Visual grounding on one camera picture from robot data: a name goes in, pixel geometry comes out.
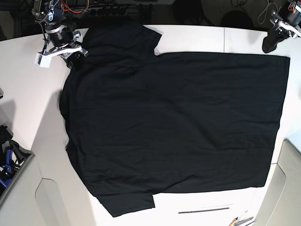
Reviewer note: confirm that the black power strip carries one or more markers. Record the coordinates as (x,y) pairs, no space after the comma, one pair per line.
(108,10)

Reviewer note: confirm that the black T-shirt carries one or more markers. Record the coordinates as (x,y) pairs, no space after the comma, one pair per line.
(141,124)

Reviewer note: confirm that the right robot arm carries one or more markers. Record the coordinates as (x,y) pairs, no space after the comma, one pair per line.
(51,12)

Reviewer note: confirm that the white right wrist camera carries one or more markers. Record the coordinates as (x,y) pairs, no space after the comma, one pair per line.
(43,61)

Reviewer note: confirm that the blue black clamp tool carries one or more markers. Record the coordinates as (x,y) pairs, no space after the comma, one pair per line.
(10,160)

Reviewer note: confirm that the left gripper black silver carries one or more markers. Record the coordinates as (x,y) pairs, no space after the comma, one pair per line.
(289,24)

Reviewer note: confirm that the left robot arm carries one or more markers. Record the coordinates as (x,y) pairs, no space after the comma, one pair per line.
(290,5)

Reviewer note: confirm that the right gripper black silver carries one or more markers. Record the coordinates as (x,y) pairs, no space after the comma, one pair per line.
(65,41)

